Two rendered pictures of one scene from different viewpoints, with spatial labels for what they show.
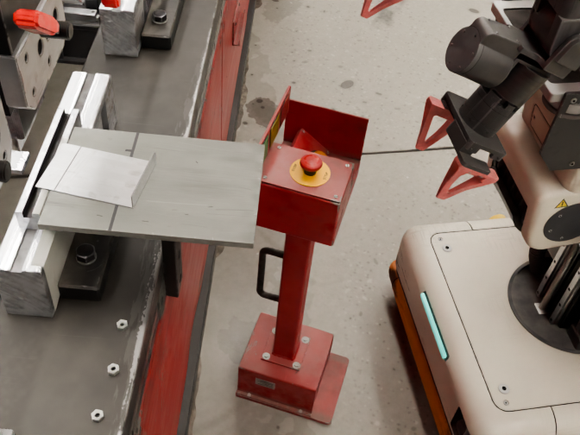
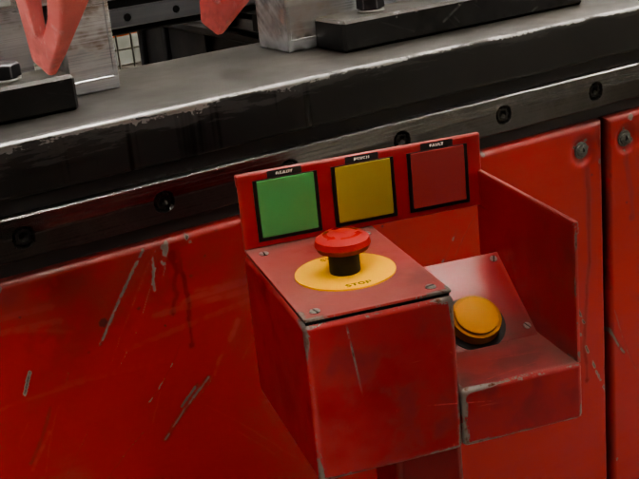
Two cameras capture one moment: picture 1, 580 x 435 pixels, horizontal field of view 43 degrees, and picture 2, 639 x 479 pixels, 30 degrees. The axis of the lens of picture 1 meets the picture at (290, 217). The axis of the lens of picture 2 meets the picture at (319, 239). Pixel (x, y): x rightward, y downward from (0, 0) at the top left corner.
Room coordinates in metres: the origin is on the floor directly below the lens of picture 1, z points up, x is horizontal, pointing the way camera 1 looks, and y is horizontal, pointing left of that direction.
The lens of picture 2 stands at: (0.56, -0.72, 1.08)
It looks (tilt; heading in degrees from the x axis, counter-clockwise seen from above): 19 degrees down; 62
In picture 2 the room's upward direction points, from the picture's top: 6 degrees counter-clockwise
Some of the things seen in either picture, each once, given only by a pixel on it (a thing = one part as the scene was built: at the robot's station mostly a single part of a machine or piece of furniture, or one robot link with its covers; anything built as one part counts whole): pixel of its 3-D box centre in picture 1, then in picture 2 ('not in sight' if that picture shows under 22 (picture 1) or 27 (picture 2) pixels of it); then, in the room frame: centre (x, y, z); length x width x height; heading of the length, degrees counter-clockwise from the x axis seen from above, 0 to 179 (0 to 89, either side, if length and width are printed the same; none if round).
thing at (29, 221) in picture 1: (51, 165); not in sight; (0.69, 0.32, 0.99); 0.20 x 0.03 x 0.03; 2
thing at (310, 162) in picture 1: (310, 167); (343, 256); (0.94, -0.03, 0.79); 0.04 x 0.04 x 0.04
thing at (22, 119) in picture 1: (24, 92); not in sight; (0.66, 0.32, 1.13); 0.10 x 0.02 x 0.10; 2
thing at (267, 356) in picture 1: (286, 348); not in sight; (0.99, -0.03, 0.13); 0.10 x 0.10 x 0.01; 78
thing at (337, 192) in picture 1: (310, 166); (404, 294); (0.99, -0.03, 0.75); 0.20 x 0.16 x 0.18; 168
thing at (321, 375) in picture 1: (295, 365); not in sight; (0.98, -0.06, 0.06); 0.25 x 0.20 x 0.12; 78
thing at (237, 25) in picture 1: (239, 18); not in sight; (1.69, 0.19, 0.59); 0.15 x 0.02 x 0.07; 2
